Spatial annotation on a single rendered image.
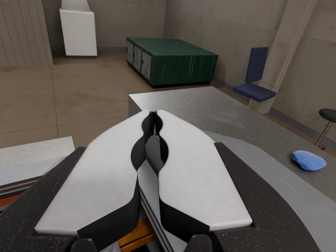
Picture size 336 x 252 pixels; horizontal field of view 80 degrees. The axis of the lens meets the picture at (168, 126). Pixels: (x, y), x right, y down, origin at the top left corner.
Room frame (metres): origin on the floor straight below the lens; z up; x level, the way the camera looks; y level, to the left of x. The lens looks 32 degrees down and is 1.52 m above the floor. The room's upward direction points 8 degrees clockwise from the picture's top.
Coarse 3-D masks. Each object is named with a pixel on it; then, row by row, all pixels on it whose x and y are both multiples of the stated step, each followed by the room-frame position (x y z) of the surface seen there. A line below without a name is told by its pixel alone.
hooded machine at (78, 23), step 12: (72, 0) 5.15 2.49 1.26; (84, 0) 5.27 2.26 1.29; (60, 12) 4.98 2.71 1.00; (72, 12) 5.10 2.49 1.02; (84, 12) 5.23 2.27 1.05; (72, 24) 5.09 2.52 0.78; (84, 24) 5.21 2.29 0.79; (72, 36) 5.07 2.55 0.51; (84, 36) 5.20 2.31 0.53; (96, 36) 5.42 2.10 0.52; (72, 48) 5.06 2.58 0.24; (84, 48) 5.19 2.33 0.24
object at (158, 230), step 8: (40, 176) 0.55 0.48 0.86; (8, 184) 0.49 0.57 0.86; (16, 184) 0.50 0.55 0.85; (24, 184) 0.51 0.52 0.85; (0, 192) 0.47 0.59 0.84; (8, 192) 0.48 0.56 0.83; (16, 192) 0.49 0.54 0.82; (144, 200) 0.51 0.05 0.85; (144, 208) 0.49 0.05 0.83; (152, 216) 0.45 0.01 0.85; (152, 224) 0.43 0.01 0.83; (160, 232) 0.39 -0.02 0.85; (160, 240) 0.37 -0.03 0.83; (168, 248) 0.34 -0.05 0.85
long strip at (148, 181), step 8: (144, 168) 0.66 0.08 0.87; (144, 176) 0.62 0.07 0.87; (152, 176) 0.62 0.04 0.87; (144, 184) 0.57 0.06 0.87; (152, 184) 0.58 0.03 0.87; (144, 192) 0.53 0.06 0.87; (152, 192) 0.54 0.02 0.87; (152, 200) 0.50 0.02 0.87; (152, 208) 0.47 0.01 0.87; (160, 224) 0.41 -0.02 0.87; (168, 232) 0.39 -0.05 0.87; (168, 240) 0.36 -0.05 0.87; (176, 240) 0.36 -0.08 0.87; (176, 248) 0.34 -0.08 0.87; (184, 248) 0.34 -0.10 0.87
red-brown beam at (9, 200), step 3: (12, 195) 0.49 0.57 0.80; (15, 195) 0.49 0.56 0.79; (18, 195) 0.50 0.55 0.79; (0, 198) 0.47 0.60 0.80; (3, 198) 0.47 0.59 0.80; (6, 198) 0.48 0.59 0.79; (9, 198) 0.48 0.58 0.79; (12, 198) 0.49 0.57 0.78; (15, 198) 0.49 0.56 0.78; (0, 201) 0.47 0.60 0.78; (3, 201) 0.47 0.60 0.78; (6, 201) 0.48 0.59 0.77; (9, 201) 0.48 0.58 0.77; (0, 204) 0.46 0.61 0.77; (3, 204) 0.47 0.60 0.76; (6, 204) 0.47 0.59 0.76
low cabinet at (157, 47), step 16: (128, 48) 4.98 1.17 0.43; (144, 48) 4.15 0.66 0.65; (160, 48) 4.34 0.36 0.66; (176, 48) 4.56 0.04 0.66; (192, 48) 4.80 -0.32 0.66; (128, 64) 5.09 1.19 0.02; (144, 64) 4.09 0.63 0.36; (160, 64) 3.79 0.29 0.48; (176, 64) 3.97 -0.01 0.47; (192, 64) 4.17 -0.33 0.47; (208, 64) 4.38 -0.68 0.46; (160, 80) 3.81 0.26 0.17; (176, 80) 4.00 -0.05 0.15; (192, 80) 4.21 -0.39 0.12; (208, 80) 4.43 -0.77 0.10
